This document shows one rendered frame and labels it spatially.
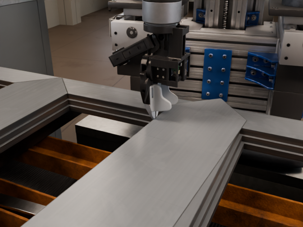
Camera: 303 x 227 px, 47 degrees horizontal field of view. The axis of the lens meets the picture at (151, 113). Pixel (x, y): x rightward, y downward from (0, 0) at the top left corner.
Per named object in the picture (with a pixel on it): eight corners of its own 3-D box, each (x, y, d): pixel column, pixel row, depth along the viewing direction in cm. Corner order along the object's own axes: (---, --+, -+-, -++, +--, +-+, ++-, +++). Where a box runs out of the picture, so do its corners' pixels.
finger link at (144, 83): (146, 107, 71) (146, 66, 68) (140, 106, 72) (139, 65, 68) (156, 99, 75) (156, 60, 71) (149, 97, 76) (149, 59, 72)
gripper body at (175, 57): (176, 91, 68) (178, 29, 63) (137, 84, 71) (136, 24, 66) (189, 79, 74) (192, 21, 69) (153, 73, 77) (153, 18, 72)
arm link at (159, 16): (135, 1, 64) (153, -4, 71) (135, 26, 66) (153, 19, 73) (172, 3, 61) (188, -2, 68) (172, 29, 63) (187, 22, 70)
